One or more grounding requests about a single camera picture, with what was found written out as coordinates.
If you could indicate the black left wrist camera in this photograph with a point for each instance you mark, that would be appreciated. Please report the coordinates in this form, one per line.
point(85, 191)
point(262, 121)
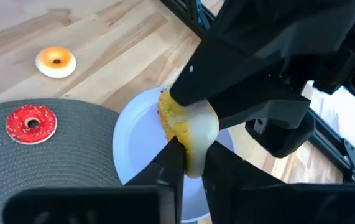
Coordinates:
point(279, 140)

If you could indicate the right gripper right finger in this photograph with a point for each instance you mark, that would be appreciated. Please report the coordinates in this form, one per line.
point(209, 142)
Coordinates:
point(227, 186)

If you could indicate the purple round plate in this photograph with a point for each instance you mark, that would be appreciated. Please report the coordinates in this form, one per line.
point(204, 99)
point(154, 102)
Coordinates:
point(136, 140)

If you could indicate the grey round woven placemat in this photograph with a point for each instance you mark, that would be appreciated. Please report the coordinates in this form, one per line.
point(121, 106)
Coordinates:
point(71, 155)

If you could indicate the small red iced donut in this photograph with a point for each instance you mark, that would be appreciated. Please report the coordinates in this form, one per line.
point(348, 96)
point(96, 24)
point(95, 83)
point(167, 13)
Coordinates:
point(15, 124)

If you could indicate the small orange glazed donut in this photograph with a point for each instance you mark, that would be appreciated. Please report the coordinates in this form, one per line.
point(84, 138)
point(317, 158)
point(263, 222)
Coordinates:
point(45, 67)

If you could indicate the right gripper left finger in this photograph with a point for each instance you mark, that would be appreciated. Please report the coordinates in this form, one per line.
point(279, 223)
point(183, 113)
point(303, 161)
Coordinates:
point(171, 168)

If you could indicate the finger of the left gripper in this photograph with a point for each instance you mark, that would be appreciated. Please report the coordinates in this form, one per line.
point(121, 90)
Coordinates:
point(258, 105)
point(227, 62)

